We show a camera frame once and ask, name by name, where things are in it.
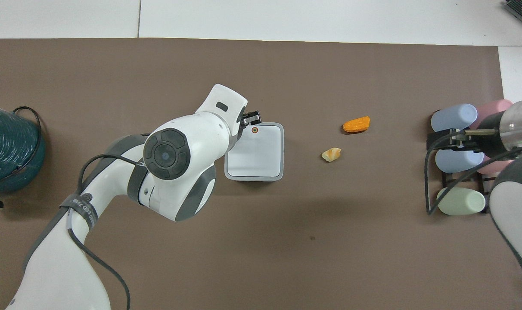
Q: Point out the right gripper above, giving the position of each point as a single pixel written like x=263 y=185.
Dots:
x=490 y=137

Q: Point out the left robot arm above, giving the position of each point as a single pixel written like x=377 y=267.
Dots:
x=187 y=142

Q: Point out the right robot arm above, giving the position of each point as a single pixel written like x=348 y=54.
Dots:
x=513 y=202

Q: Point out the white bin with grey rim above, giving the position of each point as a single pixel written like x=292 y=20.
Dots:
x=254 y=155

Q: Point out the beige trash piece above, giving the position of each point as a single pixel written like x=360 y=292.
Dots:
x=331 y=154

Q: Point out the orange trash piece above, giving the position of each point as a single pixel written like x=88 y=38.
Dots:
x=356 y=124

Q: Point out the pink bottle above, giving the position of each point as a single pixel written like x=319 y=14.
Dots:
x=493 y=108
x=493 y=165

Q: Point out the blue bottle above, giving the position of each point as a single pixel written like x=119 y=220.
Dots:
x=457 y=161
x=454 y=117

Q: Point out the black bottle rack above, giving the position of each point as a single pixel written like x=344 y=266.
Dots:
x=445 y=181

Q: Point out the green bottle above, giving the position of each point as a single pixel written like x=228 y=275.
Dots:
x=461 y=201

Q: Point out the teal wrapped roll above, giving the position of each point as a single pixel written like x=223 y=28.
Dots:
x=7 y=148

